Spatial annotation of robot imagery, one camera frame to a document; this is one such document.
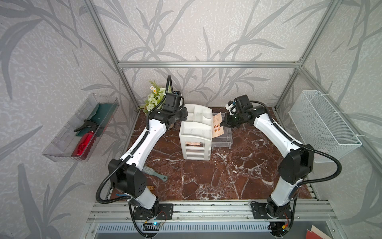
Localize red brush in tray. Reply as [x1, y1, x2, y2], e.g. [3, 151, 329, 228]
[72, 131, 95, 160]

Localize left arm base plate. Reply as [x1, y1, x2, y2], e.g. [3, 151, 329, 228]
[132, 203, 174, 220]

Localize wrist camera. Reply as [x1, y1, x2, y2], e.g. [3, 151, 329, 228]
[162, 91, 184, 112]
[225, 101, 236, 116]

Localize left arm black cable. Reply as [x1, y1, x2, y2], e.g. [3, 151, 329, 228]
[95, 74, 180, 205]

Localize beige postcard red characters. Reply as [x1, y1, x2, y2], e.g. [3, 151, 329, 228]
[212, 113, 224, 138]

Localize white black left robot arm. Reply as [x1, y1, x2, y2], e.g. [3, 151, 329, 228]
[108, 107, 188, 210]

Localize clear wall-mounted tray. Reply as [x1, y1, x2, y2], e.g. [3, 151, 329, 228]
[42, 93, 119, 162]

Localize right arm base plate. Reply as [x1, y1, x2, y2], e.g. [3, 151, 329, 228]
[250, 201, 292, 220]

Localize white plastic drawer organizer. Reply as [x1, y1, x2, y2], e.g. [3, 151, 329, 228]
[179, 104, 212, 161]

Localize white wire mesh basket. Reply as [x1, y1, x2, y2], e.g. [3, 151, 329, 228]
[289, 90, 362, 159]

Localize green card in tray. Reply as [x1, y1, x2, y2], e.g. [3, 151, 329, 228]
[76, 103, 118, 137]

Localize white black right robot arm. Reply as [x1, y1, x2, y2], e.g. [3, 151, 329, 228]
[221, 95, 314, 211]

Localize green hair brush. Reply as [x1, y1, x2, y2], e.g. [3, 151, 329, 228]
[142, 166, 168, 182]

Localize black clamp in tray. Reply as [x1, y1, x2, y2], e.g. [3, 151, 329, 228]
[74, 119, 99, 132]

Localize red postcard in drawer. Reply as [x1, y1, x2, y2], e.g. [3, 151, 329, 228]
[186, 142, 203, 146]

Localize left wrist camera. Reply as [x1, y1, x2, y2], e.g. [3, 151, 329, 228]
[162, 91, 184, 112]

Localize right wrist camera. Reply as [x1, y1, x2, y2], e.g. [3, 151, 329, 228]
[225, 101, 236, 116]

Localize red paper at bottom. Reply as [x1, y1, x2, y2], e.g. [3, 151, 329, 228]
[305, 226, 332, 239]

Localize clear top drawer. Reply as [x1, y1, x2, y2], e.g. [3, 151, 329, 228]
[211, 127, 233, 149]

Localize green white artificial flowers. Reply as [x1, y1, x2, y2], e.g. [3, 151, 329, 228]
[137, 80, 174, 112]

